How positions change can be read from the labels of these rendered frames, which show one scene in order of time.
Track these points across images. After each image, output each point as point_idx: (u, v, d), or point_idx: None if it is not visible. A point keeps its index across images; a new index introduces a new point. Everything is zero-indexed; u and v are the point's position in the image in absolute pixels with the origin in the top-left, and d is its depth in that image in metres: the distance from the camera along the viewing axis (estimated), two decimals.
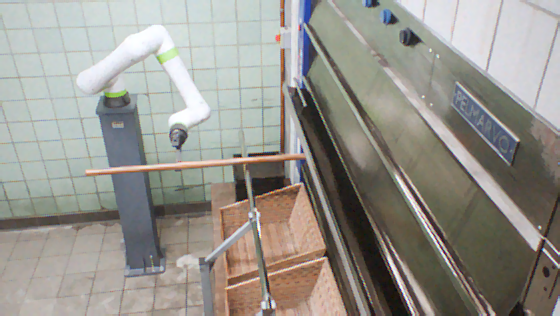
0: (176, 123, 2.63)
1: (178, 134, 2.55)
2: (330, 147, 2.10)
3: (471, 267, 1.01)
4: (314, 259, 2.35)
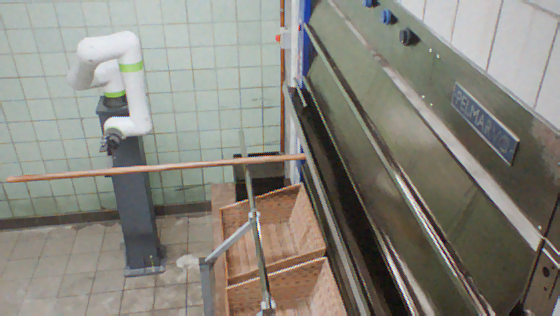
0: (110, 128, 2.57)
1: (110, 139, 2.49)
2: (330, 147, 2.10)
3: (471, 267, 1.01)
4: (314, 259, 2.35)
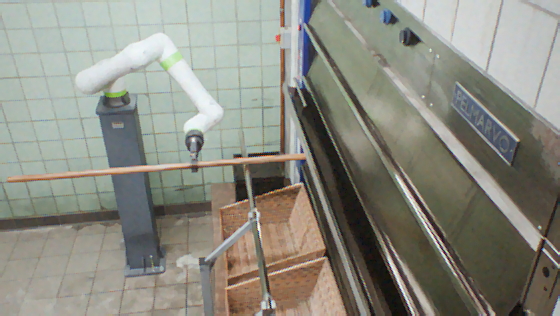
0: (192, 129, 2.57)
1: (195, 140, 2.49)
2: (330, 147, 2.10)
3: (471, 267, 1.01)
4: (314, 259, 2.35)
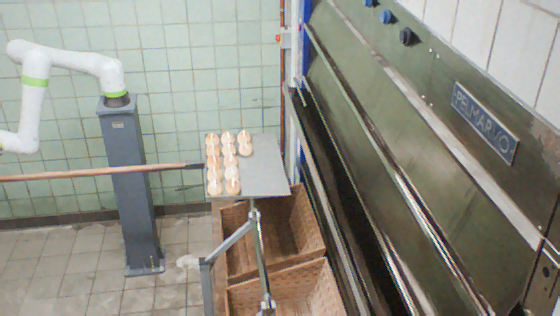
0: None
1: None
2: (330, 147, 2.10)
3: (471, 267, 1.01)
4: (314, 259, 2.35)
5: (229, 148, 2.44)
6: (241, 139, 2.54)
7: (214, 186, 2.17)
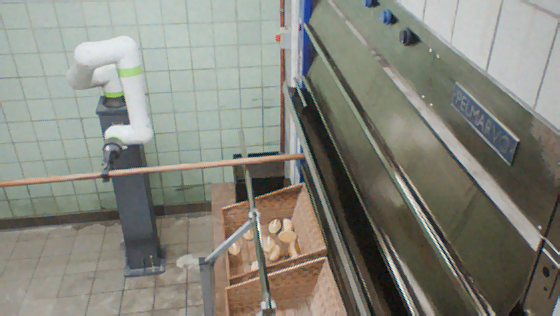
0: (111, 137, 2.53)
1: (110, 149, 2.45)
2: (330, 147, 2.10)
3: (471, 267, 1.01)
4: (314, 259, 2.35)
5: (269, 244, 2.74)
6: (246, 235, 2.82)
7: None
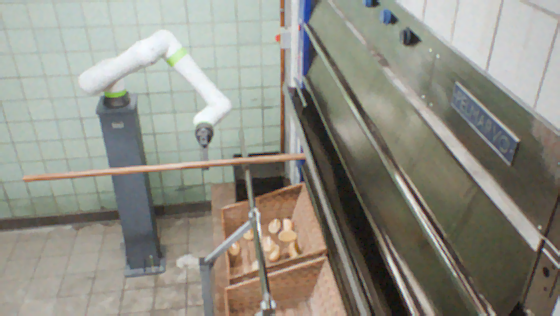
0: (202, 122, 2.62)
1: (205, 133, 2.54)
2: (330, 147, 2.10)
3: (471, 267, 1.01)
4: (314, 259, 2.35)
5: (269, 244, 2.74)
6: (246, 235, 2.82)
7: None
